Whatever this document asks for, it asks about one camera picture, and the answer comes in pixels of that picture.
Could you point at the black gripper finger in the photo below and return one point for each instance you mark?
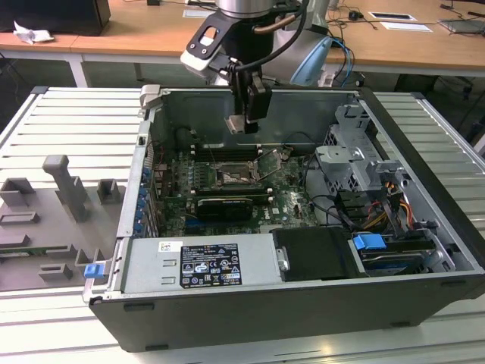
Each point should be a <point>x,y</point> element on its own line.
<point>259,102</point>
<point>240,91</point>

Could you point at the silver CPU plate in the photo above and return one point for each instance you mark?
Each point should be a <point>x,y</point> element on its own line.
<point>235,125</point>

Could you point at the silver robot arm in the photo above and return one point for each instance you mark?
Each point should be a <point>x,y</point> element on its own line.
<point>246,7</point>

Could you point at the black RAM slot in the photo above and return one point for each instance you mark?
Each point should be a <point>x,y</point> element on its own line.
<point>231,189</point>
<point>227,150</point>
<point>231,195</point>
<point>227,155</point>

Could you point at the CPU socket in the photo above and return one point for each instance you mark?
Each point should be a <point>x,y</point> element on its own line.
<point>235,176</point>

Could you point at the wooden desk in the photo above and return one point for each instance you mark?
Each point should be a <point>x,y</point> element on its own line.
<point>151,30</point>

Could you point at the silver metal drive cage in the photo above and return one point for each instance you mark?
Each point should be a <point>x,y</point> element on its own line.
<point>341,155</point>

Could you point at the green motherboard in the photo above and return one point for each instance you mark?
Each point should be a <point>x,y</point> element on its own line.
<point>291,197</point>

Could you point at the black graphics card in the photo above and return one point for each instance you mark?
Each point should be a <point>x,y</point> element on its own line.
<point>223,210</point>

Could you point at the white paper sheet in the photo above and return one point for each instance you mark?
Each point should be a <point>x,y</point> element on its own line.
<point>407,26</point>

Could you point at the hard disk in blue carrier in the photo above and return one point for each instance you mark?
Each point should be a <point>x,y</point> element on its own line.
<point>367,241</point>

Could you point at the black box on desk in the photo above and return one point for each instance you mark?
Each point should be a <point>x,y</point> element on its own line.
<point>53,17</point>

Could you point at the grey power supply unit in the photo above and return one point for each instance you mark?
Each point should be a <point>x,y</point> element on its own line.
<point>151,265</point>

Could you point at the crumpled white paper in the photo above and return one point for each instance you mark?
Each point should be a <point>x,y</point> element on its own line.
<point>32,35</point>

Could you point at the black open PC case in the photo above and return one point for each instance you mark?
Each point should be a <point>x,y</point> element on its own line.
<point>265,318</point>

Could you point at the blue case latch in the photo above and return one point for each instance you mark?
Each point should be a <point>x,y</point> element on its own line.
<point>93,271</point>

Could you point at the grey parts rack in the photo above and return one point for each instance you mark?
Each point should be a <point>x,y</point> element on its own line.
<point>45,227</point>

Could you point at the green RAM stick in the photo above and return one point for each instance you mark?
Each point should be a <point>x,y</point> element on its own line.
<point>22,250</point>

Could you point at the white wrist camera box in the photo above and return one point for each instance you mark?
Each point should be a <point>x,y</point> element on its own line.
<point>197,60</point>

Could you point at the expansion slot bracket panel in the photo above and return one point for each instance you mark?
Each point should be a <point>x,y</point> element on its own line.
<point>142,201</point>

